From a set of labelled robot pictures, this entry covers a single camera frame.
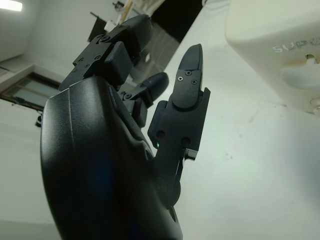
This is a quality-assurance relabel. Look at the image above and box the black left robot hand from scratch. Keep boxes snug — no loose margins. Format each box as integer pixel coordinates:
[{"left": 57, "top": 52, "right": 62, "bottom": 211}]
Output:
[{"left": 39, "top": 14, "right": 211, "bottom": 240}]

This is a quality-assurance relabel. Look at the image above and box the cream white toaster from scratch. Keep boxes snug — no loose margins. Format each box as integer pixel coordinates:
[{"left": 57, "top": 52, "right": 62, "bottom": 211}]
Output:
[{"left": 223, "top": 0, "right": 320, "bottom": 116}]

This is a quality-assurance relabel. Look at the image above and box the wooden framed window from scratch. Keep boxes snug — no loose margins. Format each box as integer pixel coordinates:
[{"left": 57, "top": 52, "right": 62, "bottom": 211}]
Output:
[{"left": 0, "top": 71, "right": 61, "bottom": 111}]

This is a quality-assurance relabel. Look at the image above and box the ceiling light panel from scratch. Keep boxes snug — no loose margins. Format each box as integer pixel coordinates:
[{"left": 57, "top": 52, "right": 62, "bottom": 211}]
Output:
[{"left": 0, "top": 0, "right": 24, "bottom": 11}]

